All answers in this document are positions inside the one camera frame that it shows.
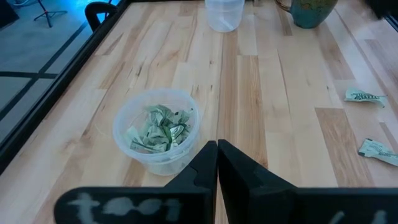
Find clear plastic cup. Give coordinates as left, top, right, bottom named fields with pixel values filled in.
left=204, top=0, right=246, bottom=34
left=112, top=88, right=201, bottom=177

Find green stevia sweetener packet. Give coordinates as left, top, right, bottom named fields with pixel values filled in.
left=145, top=105, right=175, bottom=126
left=357, top=138, right=398, bottom=167
left=124, top=126, right=147, bottom=152
left=343, top=88, right=387, bottom=109
left=169, top=110, right=193, bottom=147
left=145, top=124, right=172, bottom=154

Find white sweetener packet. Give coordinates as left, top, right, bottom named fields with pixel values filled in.
left=217, top=18, right=234, bottom=32

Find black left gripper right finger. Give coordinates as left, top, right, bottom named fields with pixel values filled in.
left=218, top=139, right=398, bottom=224

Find black tripod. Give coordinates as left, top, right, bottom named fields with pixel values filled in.
left=33, top=0, right=68, bottom=29

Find ceramic mug with handle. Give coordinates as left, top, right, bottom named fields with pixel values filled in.
left=274, top=0, right=340, bottom=30

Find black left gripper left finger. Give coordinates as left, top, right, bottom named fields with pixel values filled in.
left=54, top=140, right=218, bottom=224

